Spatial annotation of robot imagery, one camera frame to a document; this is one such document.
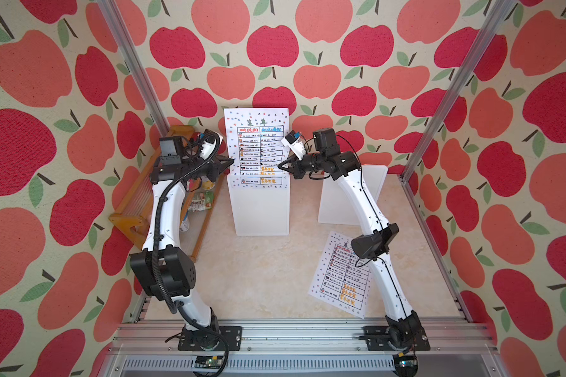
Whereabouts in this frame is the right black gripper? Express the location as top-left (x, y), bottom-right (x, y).
top-left (278, 154), bottom-right (325, 182)

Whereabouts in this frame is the paper menu sheet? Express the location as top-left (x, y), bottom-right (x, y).
top-left (308, 232), bottom-right (372, 319)
top-left (224, 108), bottom-right (290, 189)

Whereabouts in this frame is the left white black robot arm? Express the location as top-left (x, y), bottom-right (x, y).
top-left (130, 131), bottom-right (234, 350)

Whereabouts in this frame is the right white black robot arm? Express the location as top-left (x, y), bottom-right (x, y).
top-left (278, 128), bottom-right (426, 352)

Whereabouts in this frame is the left white menu rack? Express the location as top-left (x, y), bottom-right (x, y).
top-left (227, 174), bottom-right (290, 237)

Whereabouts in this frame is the white menu rack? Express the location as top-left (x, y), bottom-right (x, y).
top-left (318, 165), bottom-right (388, 226)
top-left (227, 174), bottom-right (290, 237)

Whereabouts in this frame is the right white menu rack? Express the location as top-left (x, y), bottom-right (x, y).
top-left (318, 165), bottom-right (388, 226)

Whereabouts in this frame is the green label snack packet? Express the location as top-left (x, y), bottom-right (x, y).
top-left (189, 191), bottom-right (215, 212)

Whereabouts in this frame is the orange wooden shelf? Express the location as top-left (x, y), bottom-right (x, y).
top-left (109, 149), bottom-right (212, 262)

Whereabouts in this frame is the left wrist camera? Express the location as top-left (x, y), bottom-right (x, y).
top-left (197, 129), bottom-right (223, 160)

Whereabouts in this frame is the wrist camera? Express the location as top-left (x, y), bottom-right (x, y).
top-left (281, 130), bottom-right (308, 160)
top-left (197, 129), bottom-right (223, 160)

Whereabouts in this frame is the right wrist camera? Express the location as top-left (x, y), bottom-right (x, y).
top-left (281, 130), bottom-right (308, 160)

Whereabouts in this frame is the left aluminium corner post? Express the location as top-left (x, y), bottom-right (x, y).
top-left (98, 0), bottom-right (170, 137)

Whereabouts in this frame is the aluminium corner post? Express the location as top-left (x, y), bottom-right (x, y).
top-left (399, 0), bottom-right (517, 187)
top-left (98, 0), bottom-right (170, 137)

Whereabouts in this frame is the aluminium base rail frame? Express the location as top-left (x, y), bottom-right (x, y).
top-left (97, 317), bottom-right (509, 376)

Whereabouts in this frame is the right aluminium corner post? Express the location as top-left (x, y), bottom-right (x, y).
top-left (399, 0), bottom-right (517, 187)

